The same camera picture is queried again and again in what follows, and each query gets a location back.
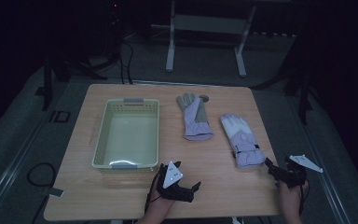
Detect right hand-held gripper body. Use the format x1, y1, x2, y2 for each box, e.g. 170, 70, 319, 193
268, 154, 324, 189

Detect left hand-held gripper black cable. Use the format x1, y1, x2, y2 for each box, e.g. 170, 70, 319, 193
144, 172, 163, 214

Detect hand-held gripper black cable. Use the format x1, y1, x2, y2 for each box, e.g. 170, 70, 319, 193
144, 172, 163, 214
297, 177, 310, 217

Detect lavender glove with grey palm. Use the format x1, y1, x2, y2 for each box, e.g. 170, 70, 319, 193
175, 92, 214, 142

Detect black tripod stand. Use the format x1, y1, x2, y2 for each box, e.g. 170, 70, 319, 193
34, 50, 120, 112
251, 59, 316, 126

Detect looped black floor cable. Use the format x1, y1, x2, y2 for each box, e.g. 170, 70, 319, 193
26, 161, 57, 189

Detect lavender and white ski glove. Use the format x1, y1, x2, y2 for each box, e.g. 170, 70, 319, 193
219, 112, 267, 169

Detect small grey floor plate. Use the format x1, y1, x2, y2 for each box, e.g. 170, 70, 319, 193
40, 187, 65, 198

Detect person's right hand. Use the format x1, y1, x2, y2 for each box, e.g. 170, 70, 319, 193
278, 180, 310, 217

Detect right hand-held gripper black cable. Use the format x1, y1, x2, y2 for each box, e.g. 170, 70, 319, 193
297, 177, 310, 217

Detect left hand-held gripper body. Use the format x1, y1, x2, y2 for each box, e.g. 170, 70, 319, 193
156, 161, 197, 203

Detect pale green plastic basket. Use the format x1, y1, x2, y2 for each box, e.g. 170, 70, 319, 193
91, 98, 160, 174

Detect person's left hand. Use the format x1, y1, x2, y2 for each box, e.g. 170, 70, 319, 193
145, 189, 176, 218

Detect black hanging cables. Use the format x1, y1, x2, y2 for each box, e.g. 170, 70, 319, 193
117, 36, 135, 86

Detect white metal stand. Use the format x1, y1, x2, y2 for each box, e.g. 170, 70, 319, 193
165, 0, 258, 78

